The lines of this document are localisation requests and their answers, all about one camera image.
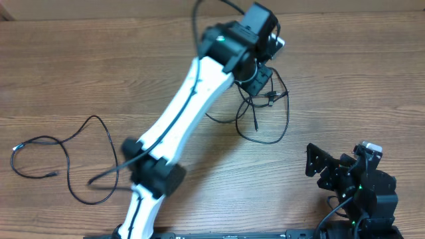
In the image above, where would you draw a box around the black USB-A cable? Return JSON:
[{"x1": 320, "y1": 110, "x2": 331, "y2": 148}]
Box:
[{"x1": 234, "y1": 67, "x2": 291, "y2": 145}]

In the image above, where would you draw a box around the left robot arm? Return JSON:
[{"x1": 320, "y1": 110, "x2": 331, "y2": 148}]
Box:
[{"x1": 112, "y1": 3, "x2": 284, "y2": 238}]

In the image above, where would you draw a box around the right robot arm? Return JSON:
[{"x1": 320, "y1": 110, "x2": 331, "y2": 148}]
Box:
[{"x1": 305, "y1": 141, "x2": 402, "y2": 238}]

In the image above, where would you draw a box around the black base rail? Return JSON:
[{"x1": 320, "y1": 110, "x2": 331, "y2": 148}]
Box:
[{"x1": 82, "y1": 228, "x2": 406, "y2": 239}]

